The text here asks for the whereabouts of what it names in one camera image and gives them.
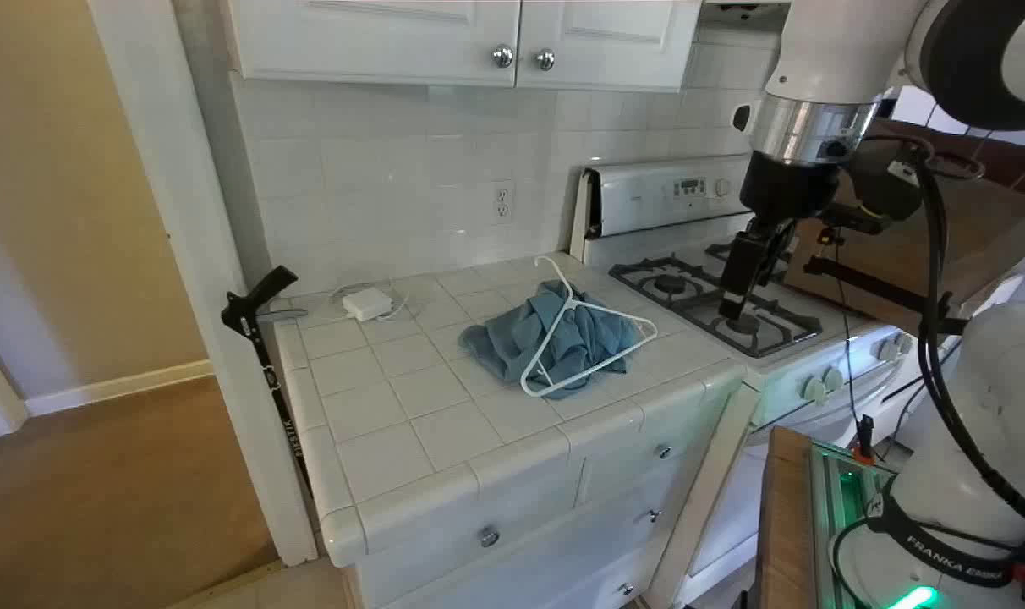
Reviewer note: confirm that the white power adapter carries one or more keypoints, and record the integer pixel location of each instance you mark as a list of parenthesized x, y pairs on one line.
[(367, 302)]

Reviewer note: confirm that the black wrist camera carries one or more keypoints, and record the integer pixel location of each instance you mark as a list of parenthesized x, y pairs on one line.
[(885, 187)]

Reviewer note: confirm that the white counter base cabinet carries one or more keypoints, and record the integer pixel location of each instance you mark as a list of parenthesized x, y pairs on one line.
[(443, 487)]

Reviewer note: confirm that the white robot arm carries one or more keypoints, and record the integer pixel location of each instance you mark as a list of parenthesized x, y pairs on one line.
[(949, 524)]

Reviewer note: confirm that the blue towel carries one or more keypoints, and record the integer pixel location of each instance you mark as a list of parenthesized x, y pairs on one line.
[(503, 343)]

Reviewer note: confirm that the white upper cabinet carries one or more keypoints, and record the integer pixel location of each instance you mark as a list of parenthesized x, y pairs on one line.
[(628, 44)]

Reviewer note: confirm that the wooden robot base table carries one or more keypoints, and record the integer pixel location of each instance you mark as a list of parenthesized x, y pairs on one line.
[(786, 542)]

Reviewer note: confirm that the white plastic clothes hanger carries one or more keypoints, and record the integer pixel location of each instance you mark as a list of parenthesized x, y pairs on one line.
[(579, 340)]

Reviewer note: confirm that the black camera stand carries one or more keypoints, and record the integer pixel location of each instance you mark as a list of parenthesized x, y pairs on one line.
[(248, 314)]

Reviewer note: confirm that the white gas stove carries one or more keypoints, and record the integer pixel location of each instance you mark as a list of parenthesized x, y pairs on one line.
[(664, 228)]

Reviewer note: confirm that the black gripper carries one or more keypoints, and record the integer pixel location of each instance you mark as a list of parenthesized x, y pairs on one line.
[(774, 193)]

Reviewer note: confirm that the black stove grate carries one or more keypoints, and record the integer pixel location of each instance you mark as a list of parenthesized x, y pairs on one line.
[(692, 293)]

